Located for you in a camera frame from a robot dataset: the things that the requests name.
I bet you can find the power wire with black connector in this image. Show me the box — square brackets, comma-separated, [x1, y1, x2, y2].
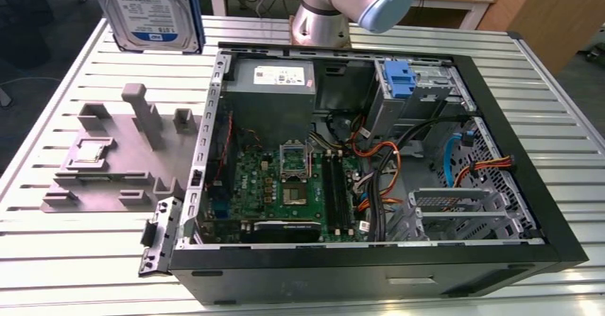
[455, 154, 516, 186]

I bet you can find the hard disk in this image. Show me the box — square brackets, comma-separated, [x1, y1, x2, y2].
[87, 0, 207, 54]

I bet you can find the metal disk bay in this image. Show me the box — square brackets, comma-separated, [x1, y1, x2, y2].
[385, 187, 542, 242]

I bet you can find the metal socket cover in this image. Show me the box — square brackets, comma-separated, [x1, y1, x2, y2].
[278, 139, 317, 183]

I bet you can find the silver power supply unit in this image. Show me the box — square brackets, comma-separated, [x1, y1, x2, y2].
[222, 57, 317, 147]

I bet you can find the CPU socket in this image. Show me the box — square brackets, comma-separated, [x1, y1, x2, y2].
[280, 182, 313, 208]

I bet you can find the black RAM slot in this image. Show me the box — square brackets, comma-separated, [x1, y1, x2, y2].
[322, 149, 342, 237]
[334, 149, 357, 236]

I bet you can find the green motherboard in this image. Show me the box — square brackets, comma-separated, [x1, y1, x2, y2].
[198, 142, 374, 244]

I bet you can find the black graphics card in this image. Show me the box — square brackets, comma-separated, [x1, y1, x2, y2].
[239, 219, 323, 244]

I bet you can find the blue expansion slot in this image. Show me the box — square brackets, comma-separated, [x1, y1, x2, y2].
[211, 198, 231, 222]

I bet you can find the silver optical drive cage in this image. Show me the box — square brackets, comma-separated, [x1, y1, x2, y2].
[367, 59, 477, 143]

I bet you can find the blue plastic drive latch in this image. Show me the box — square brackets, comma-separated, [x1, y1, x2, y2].
[383, 60, 418, 100]

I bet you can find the black PC case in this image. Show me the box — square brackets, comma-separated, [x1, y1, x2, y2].
[167, 40, 590, 305]

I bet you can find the grey parts rack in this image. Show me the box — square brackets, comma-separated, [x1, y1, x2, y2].
[40, 83, 204, 215]

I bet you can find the silver CPU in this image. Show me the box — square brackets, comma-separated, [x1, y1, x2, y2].
[75, 144, 108, 163]

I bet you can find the brown wooden cabinet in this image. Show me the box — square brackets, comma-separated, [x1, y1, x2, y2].
[481, 0, 605, 76]

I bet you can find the orange yellow wire bundle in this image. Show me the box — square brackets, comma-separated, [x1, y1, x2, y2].
[349, 115, 406, 213]

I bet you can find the thin red wire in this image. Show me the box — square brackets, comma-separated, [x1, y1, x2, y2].
[215, 112, 235, 186]

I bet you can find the black cable bundle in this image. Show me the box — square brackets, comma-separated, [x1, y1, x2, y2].
[367, 114, 474, 242]

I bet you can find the blue data wire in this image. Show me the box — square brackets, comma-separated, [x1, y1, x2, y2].
[443, 131, 477, 189]

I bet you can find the silver card retention bracket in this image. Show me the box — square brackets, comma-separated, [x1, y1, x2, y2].
[138, 195, 186, 278]

